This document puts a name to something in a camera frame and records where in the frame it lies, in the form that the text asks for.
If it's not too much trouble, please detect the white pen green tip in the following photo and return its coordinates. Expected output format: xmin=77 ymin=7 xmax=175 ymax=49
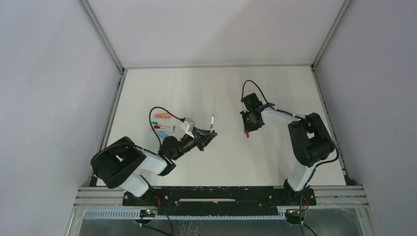
xmin=209 ymin=114 xmax=214 ymax=132

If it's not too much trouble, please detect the blue translucent highlighter pen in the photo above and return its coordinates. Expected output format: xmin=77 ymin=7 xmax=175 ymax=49
xmin=157 ymin=130 xmax=169 ymax=139

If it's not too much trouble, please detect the orange translucent highlighter pen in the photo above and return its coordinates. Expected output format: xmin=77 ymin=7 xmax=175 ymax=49
xmin=154 ymin=113 xmax=172 ymax=118

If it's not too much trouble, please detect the thin white red pen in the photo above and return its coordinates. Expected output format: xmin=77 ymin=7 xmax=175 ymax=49
xmin=153 ymin=125 xmax=175 ymax=130

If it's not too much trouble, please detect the white marker green end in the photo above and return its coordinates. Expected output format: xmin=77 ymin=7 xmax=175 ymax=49
xmin=151 ymin=121 xmax=175 ymax=128

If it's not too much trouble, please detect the white pen orange tip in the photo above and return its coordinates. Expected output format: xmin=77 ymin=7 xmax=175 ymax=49
xmin=153 ymin=128 xmax=175 ymax=132

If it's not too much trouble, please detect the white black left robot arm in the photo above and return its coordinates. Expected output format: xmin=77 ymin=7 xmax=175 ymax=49
xmin=90 ymin=128 xmax=217 ymax=198

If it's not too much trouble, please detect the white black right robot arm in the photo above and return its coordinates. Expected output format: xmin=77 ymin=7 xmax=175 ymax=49
xmin=241 ymin=93 xmax=340 ymax=194

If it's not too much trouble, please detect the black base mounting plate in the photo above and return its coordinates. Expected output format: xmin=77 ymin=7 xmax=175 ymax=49
xmin=122 ymin=186 xmax=317 ymax=217

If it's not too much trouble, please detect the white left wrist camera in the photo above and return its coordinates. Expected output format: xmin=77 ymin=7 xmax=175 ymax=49
xmin=180 ymin=118 xmax=195 ymax=138

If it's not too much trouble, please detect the black cable on base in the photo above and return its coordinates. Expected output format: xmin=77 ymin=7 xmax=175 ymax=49
xmin=133 ymin=205 xmax=203 ymax=236

